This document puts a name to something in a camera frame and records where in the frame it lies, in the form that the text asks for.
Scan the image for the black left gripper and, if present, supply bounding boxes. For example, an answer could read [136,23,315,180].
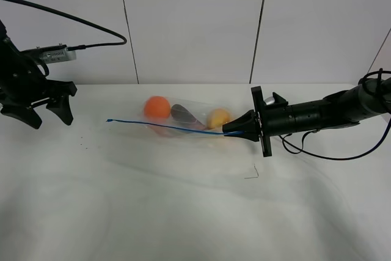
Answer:
[1,37,76,129]

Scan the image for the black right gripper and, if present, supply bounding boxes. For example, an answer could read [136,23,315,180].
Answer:
[222,86,288,157]

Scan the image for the clear bag with blue zipper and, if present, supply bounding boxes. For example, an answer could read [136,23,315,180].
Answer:
[102,95,261,153]

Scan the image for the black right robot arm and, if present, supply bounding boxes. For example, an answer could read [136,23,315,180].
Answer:
[222,69,390,157]

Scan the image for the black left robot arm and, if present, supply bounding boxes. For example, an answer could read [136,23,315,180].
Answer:
[1,24,77,129]

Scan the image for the yellow pear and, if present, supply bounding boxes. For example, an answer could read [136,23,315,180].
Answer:
[206,108,232,129]

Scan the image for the purple eggplant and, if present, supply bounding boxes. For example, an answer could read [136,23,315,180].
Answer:
[152,103,208,136]

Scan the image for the orange fruit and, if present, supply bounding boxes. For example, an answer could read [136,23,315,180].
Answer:
[144,96,171,119]

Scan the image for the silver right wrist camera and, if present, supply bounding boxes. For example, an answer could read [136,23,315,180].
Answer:
[264,97,276,106]

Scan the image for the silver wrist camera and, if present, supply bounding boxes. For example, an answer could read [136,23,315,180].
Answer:
[22,44,76,64]
[264,97,276,106]

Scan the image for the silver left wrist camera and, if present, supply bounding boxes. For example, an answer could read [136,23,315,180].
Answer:
[22,44,76,64]

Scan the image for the black left camera cable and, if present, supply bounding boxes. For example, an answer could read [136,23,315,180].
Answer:
[0,0,128,51]

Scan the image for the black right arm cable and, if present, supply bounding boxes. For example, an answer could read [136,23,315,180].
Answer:
[282,70,391,161]

